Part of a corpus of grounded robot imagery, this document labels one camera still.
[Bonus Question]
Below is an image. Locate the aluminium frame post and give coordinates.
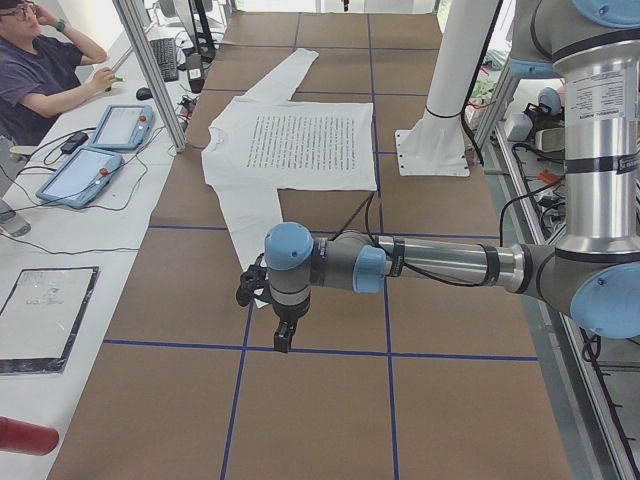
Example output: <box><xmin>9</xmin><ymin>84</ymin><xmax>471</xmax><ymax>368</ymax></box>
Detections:
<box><xmin>112</xmin><ymin>0</ymin><xmax>186</xmax><ymax>153</ymax></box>

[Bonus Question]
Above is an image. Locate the upper blue teach pendant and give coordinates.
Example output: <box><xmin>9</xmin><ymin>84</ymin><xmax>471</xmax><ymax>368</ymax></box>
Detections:
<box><xmin>89</xmin><ymin>104</ymin><xmax>155</xmax><ymax>151</ymax></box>

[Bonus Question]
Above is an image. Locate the red cylinder extinguisher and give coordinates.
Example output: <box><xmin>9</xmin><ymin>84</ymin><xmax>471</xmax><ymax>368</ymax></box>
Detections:
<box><xmin>1</xmin><ymin>417</ymin><xmax>59</xmax><ymax>456</ymax></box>

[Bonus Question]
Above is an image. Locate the foil sheet with black border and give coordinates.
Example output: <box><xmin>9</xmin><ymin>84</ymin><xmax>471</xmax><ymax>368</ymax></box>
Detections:
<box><xmin>1</xmin><ymin>266</ymin><xmax>99</xmax><ymax>376</ymax></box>

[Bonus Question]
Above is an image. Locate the lower blue teach pendant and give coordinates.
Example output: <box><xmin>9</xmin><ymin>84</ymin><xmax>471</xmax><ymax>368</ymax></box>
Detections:
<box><xmin>36</xmin><ymin>147</ymin><xmax>123</xmax><ymax>209</ymax></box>

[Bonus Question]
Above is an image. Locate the green plastic object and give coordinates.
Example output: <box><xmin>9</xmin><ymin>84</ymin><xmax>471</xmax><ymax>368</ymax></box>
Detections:
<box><xmin>104</xmin><ymin>76</ymin><xmax>124</xmax><ymax>93</ymax></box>

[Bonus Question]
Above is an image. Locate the black computer mouse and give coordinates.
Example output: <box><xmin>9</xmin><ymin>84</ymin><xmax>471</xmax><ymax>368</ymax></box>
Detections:
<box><xmin>135</xmin><ymin>87</ymin><xmax>153</xmax><ymax>100</ymax></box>

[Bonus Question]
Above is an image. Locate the black power adapter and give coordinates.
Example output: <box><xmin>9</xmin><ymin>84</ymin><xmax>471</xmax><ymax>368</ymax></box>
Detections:
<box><xmin>60</xmin><ymin>131</ymin><xmax>89</xmax><ymax>155</ymax></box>

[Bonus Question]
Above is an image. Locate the blue teach pendant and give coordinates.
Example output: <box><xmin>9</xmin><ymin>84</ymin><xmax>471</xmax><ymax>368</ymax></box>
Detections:
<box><xmin>36</xmin><ymin>147</ymin><xmax>123</xmax><ymax>209</ymax></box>
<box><xmin>89</xmin><ymin>104</ymin><xmax>155</xmax><ymax>151</ymax></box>

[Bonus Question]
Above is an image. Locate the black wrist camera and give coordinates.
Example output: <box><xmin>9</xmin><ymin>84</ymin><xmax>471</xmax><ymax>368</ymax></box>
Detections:
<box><xmin>236</xmin><ymin>254</ymin><xmax>272</xmax><ymax>307</ymax></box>

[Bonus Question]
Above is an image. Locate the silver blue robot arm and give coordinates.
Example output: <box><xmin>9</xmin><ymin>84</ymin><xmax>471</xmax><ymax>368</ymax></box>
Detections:
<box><xmin>257</xmin><ymin>1</ymin><xmax>639</xmax><ymax>353</ymax></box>

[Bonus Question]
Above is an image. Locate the person in dark shirt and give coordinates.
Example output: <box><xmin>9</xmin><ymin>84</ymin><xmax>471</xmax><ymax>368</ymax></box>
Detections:
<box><xmin>1</xmin><ymin>1</ymin><xmax>116</xmax><ymax>146</ymax></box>

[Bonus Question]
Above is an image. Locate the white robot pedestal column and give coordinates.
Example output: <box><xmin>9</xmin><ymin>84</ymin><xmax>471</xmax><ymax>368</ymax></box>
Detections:
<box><xmin>395</xmin><ymin>0</ymin><xmax>502</xmax><ymax>177</ymax></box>

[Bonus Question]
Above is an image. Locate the black keyboard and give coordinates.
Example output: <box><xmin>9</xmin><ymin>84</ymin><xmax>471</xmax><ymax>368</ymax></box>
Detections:
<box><xmin>149</xmin><ymin>38</ymin><xmax>179</xmax><ymax>82</ymax></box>

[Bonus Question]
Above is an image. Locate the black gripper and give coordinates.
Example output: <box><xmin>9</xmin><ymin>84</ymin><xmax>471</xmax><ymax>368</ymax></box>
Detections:
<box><xmin>272</xmin><ymin>292</ymin><xmax>310</xmax><ymax>353</ymax></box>

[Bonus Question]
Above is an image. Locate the white long-sleeve printed shirt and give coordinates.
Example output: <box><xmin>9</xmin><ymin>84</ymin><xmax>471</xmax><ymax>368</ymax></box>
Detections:
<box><xmin>201</xmin><ymin>48</ymin><xmax>379</xmax><ymax>310</ymax></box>

